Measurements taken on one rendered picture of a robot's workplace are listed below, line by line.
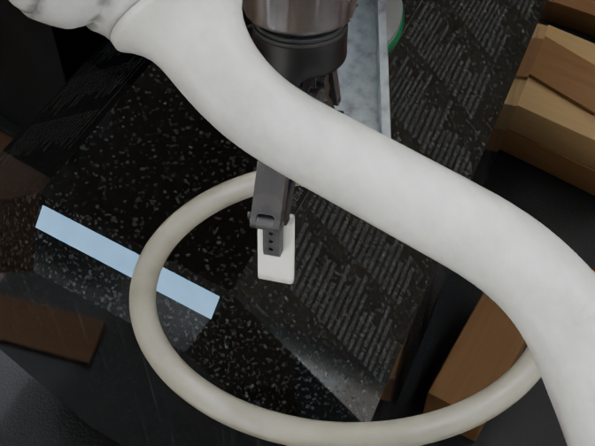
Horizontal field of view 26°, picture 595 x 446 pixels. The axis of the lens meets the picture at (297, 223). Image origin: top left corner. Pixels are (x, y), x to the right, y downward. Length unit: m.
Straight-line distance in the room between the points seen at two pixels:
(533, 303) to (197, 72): 0.27
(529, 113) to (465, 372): 0.61
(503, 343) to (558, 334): 1.75
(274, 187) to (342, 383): 1.03
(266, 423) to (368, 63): 0.64
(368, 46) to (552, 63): 1.16
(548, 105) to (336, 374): 1.06
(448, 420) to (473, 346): 1.31
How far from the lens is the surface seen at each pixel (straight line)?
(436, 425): 1.30
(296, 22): 0.97
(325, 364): 1.98
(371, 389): 2.04
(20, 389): 2.74
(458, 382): 2.58
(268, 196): 1.00
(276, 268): 1.07
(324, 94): 1.07
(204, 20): 0.83
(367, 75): 1.75
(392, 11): 2.08
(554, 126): 2.84
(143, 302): 1.43
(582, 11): 3.18
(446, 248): 0.86
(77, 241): 1.96
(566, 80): 2.88
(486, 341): 2.62
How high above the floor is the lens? 2.49
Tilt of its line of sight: 60 degrees down
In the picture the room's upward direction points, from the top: straight up
